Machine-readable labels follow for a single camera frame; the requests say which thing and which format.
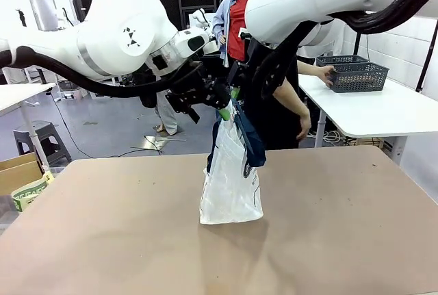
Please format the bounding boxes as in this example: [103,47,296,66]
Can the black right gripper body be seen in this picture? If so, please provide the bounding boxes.
[227,38,272,88]

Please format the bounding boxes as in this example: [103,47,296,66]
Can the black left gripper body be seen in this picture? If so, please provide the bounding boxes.
[165,79,232,125]

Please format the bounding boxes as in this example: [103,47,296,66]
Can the translucent white shopping bag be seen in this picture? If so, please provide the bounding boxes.
[199,98,268,225]

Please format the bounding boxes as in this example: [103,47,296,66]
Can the person's left forearm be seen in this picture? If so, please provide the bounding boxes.
[296,60,324,79]

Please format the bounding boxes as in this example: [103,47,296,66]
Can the person's right forearm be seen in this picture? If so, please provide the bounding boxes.
[272,76,311,121]

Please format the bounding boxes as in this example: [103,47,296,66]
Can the green and white paper bag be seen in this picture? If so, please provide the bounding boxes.
[10,170,55,214]

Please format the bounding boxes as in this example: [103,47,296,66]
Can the person's right hand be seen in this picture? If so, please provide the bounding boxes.
[296,113,313,141]

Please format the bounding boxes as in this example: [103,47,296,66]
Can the person's left hand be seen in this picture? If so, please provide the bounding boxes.
[318,65,338,88]

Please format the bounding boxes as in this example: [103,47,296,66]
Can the person in black shirt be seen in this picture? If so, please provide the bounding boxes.
[243,40,313,151]

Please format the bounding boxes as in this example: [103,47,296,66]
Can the person in blue shirt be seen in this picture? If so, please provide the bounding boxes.
[212,0,257,69]

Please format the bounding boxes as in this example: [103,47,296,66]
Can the metal sheet on floor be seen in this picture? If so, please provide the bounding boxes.
[131,134,188,155]

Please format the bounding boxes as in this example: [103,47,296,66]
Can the small white background robot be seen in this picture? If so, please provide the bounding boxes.
[190,7,214,36]

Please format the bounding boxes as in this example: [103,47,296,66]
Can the large white side table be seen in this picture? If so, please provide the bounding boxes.
[296,71,438,168]

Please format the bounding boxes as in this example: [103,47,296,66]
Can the grey plastic step stool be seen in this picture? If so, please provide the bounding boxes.
[13,120,73,166]

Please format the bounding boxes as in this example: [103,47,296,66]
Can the grey light panel on stand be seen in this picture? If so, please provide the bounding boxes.
[28,0,60,33]

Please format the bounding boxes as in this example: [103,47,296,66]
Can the small white side table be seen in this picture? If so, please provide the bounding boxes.
[0,82,57,175]

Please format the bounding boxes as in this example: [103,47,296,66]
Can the black slanted stand pole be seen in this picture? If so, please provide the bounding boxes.
[415,21,438,93]

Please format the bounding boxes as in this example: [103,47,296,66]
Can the black tripod stand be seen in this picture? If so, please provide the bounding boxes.
[14,8,29,28]

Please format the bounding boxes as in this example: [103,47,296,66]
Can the brown cardboard box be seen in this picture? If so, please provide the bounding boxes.
[0,151,46,197]

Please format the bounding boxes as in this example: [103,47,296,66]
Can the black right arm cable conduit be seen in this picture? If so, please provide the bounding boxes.
[259,0,438,103]

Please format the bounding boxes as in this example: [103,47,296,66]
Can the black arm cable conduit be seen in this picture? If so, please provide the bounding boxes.
[259,0,438,103]
[0,45,207,109]

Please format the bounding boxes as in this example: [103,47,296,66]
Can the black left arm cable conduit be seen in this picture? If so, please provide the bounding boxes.
[0,45,207,109]

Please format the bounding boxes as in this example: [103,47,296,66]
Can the white cables under table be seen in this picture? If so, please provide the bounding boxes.
[306,129,350,146]

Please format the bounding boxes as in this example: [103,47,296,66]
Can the black floor cable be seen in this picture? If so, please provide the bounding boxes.
[45,91,165,159]

